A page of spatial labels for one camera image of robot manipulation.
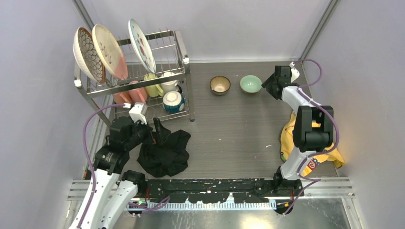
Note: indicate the flower pattern brown-rim plate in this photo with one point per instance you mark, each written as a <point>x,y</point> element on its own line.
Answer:
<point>86,56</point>

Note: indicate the dark blue bowl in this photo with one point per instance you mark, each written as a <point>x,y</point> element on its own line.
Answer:
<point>173,102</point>

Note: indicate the black cloth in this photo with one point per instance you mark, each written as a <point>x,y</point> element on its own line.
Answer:
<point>167,159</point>

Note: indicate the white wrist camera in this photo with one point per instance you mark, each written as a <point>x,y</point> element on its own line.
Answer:
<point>294,72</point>
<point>137,112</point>

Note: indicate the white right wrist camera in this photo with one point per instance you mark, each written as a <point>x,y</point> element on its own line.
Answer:
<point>294,72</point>

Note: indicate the yellow cartoon cloth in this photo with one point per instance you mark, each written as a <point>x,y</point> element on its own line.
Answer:
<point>287,145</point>

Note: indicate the brown bowl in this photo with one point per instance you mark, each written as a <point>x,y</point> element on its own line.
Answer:
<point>220,85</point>

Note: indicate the watermelon pattern plate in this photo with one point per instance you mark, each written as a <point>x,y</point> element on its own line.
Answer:
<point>141,46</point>

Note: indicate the mint green bowl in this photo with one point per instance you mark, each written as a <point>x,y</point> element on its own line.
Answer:
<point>250,84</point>

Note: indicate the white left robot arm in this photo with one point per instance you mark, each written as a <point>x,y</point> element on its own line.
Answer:
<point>110,189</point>

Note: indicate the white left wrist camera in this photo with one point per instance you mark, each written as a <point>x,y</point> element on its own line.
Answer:
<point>137,112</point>

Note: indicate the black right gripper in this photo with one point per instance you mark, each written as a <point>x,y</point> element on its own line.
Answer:
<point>267,84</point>

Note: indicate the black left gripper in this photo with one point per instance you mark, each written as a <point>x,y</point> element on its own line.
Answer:
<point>162,132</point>

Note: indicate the light green mug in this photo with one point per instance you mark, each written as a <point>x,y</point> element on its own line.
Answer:
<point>153,90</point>

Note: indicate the pink and cream plate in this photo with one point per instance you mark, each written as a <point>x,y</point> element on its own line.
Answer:
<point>109,52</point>

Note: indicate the metal dish rack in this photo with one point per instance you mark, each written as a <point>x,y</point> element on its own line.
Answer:
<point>172,63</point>

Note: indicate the white ribbed mug black handle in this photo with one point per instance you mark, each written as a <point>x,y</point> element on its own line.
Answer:
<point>174,85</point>

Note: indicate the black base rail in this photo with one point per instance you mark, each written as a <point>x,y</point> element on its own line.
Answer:
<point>244,190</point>

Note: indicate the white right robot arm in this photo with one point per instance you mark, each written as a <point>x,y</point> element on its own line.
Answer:
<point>313,128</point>

